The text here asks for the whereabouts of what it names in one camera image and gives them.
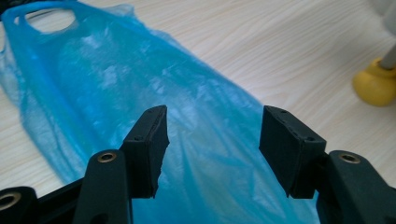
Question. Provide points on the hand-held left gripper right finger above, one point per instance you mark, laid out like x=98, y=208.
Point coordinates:
x=289, y=152

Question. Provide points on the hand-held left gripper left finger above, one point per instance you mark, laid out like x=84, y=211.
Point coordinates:
x=144, y=155

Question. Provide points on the blue plastic bag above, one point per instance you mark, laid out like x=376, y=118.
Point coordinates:
x=109, y=77

